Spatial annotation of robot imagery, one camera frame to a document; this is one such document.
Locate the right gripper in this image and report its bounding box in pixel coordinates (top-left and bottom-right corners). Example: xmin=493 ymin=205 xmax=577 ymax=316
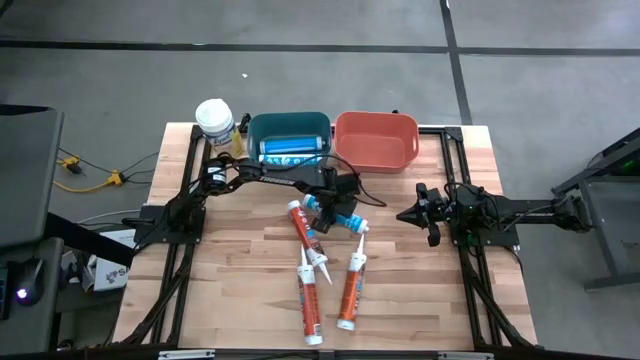
xmin=398 ymin=182 xmax=442 ymax=248

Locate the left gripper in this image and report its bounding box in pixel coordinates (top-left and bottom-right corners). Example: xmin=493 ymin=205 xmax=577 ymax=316
xmin=312 ymin=167 xmax=357 ymax=235

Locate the blue silicone tube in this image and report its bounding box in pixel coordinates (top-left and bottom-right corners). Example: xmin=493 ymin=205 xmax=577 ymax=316
xmin=258 ymin=135 xmax=329 ymax=155
xmin=301 ymin=193 xmax=370 ymax=234
xmin=258 ymin=153 xmax=324 ymax=167

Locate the orange sealant tube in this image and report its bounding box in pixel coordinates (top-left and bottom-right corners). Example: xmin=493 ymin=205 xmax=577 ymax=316
xmin=296 ymin=244 xmax=325 ymax=346
xmin=286 ymin=199 xmax=334 ymax=286
xmin=335 ymin=232 xmax=369 ymax=332

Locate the Lysol wipes canister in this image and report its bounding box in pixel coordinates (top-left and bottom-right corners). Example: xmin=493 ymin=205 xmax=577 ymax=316
xmin=194 ymin=97 xmax=246 ymax=159

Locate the orange plastic bin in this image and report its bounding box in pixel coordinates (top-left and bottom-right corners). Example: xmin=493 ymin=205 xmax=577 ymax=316
xmin=333 ymin=110 xmax=420 ymax=175

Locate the teal plastic bin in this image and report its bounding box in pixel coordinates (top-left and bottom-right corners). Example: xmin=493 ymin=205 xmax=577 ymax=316
xmin=246 ymin=110 xmax=334 ymax=169

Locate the dark grey metal cart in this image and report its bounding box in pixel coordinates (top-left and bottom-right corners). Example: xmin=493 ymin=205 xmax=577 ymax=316
xmin=549 ymin=127 xmax=640 ymax=291

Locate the white cardboard box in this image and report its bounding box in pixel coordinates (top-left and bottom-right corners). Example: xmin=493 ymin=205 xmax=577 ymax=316
xmin=92 ymin=227 xmax=136 ymax=293

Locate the black diagonal bar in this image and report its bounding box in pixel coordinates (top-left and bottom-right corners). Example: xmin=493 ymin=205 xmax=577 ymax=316
xmin=44 ymin=212 xmax=137 ymax=269

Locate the dark grey desk panel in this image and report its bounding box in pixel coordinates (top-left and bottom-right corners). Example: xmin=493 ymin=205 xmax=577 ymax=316
xmin=0 ymin=103 xmax=66 ymax=250

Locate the black computer mouse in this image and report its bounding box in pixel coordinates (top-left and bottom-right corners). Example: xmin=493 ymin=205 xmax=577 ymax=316
xmin=12 ymin=257 xmax=45 ymax=307

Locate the grey desk top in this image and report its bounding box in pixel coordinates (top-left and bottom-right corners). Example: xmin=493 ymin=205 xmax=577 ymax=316
xmin=0 ymin=237 xmax=65 ymax=354

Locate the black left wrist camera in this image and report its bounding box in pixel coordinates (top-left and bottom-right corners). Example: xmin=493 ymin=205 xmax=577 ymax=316
xmin=335 ymin=172 xmax=362 ymax=205

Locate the black aluminium table frame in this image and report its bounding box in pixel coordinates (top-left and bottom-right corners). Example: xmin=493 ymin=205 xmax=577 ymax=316
xmin=114 ymin=123 xmax=539 ymax=351

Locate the silver bracket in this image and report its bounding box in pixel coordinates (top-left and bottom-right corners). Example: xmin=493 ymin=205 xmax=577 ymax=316
xmin=438 ymin=351 xmax=495 ymax=360
xmin=158 ymin=349 xmax=216 ymax=360

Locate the yellow floor cable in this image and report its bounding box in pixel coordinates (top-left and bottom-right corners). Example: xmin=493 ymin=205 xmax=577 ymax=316
xmin=52 ymin=154 xmax=126 ymax=195

